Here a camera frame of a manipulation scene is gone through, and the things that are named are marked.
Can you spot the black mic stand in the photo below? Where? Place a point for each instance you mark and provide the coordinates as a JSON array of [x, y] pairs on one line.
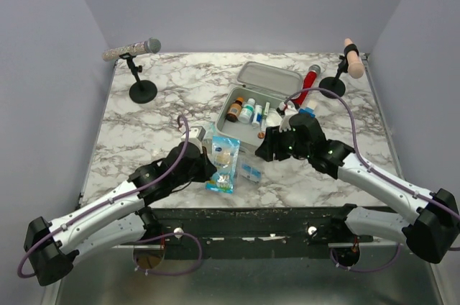
[[335, 84], [141, 91]]

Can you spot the cotton swab bag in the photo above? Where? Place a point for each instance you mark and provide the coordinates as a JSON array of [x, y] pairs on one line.
[[224, 156]]

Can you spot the white green medicine bottle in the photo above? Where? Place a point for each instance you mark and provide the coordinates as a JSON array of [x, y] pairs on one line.
[[247, 111]]

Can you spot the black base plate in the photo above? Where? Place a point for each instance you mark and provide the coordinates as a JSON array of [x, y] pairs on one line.
[[251, 233]]

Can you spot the right black mic stand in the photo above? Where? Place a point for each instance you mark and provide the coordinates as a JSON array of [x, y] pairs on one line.
[[335, 84]]

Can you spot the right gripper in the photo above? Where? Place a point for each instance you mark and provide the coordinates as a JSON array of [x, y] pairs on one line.
[[272, 144]]

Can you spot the blue white wipes packet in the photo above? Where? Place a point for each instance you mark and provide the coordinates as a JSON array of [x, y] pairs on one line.
[[250, 172]]

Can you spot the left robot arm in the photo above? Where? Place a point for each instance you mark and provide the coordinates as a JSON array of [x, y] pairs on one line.
[[121, 216]]

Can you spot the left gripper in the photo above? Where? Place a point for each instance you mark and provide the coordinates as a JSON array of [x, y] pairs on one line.
[[208, 170]]

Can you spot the blue toy brick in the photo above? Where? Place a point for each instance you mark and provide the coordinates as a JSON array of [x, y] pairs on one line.
[[308, 111]]

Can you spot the left black mic stand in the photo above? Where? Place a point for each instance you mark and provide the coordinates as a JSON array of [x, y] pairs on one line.
[[141, 91]]

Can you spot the grey medicine kit case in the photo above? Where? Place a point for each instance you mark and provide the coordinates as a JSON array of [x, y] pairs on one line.
[[260, 86]]

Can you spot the glitter microphone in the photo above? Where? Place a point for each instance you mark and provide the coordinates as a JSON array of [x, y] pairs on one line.
[[150, 46]]

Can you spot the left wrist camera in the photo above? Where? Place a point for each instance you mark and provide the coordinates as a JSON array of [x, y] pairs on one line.
[[196, 135]]

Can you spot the white gauze pad pack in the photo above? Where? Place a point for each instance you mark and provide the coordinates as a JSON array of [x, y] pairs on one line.
[[273, 118]]

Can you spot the beige wooden microphone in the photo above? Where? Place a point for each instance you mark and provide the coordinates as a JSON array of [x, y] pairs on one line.
[[355, 65]]

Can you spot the green medicine box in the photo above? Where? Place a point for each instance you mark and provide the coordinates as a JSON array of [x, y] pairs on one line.
[[266, 110]]

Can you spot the red toy microphone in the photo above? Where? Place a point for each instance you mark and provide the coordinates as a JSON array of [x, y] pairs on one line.
[[313, 72]]

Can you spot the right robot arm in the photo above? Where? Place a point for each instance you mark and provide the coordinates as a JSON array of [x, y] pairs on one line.
[[426, 222]]

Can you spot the amber medicine bottle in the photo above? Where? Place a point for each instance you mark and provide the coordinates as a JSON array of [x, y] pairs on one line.
[[233, 113]]

